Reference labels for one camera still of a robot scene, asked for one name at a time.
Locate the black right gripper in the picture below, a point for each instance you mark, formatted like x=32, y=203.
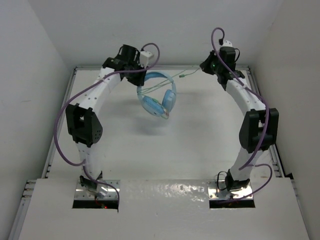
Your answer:
x=206, y=65

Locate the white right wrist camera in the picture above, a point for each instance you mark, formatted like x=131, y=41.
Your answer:
x=224, y=43

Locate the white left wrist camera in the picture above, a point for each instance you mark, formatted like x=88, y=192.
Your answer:
x=145, y=57

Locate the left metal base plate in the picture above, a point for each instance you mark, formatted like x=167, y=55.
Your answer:
x=101, y=192

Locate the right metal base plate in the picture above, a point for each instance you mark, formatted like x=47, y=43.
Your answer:
x=216, y=194

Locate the white front cover board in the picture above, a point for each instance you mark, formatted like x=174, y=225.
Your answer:
x=162, y=210

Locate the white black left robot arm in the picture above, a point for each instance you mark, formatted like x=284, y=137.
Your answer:
x=82, y=118

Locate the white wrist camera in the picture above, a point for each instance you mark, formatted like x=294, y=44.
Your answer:
x=224, y=43
x=145, y=57

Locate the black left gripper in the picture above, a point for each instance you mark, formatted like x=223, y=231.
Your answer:
x=138, y=81

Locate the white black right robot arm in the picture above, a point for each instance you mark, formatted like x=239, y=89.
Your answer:
x=260, y=124

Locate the metal base plate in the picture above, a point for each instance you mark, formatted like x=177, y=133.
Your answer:
x=216, y=194
x=101, y=192

